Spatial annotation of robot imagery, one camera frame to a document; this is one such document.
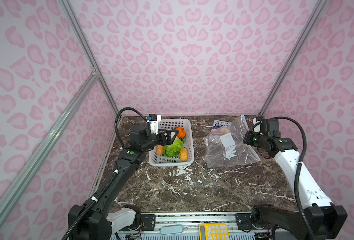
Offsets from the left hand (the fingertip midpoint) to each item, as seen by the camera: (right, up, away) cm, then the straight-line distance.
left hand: (172, 129), depth 73 cm
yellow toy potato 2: (+6, -16, +18) cm, 25 cm away
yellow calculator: (+19, -48, -3) cm, 52 cm away
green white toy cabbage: (0, -12, +15) cm, 20 cm away
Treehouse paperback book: (+33, +1, +37) cm, 50 cm away
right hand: (+38, -3, +5) cm, 38 cm away
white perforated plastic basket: (-11, -18, +22) cm, 31 cm away
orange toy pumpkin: (+4, -3, +28) cm, 28 cm away
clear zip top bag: (+30, -11, +14) cm, 35 cm away
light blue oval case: (0, -47, -3) cm, 47 cm away
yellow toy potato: (-9, -13, +21) cm, 27 cm away
